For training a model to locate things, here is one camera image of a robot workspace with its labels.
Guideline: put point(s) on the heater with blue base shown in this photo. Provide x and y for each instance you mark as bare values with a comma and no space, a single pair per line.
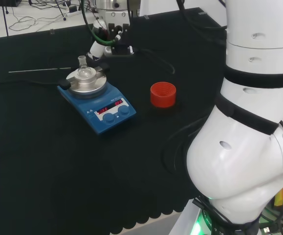
112,107

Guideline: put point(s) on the thin steel probe rod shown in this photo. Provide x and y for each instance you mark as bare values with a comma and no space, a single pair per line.
38,70

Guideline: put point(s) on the black bench cloth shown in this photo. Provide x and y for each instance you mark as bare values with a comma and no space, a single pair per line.
58,171

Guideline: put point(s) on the white power strip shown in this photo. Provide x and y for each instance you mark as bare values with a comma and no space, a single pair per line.
74,12

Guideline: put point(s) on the clear round-bottom glass flask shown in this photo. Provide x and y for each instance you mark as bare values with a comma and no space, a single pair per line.
84,71

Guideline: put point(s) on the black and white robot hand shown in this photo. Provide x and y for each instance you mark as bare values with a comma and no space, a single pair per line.
97,50

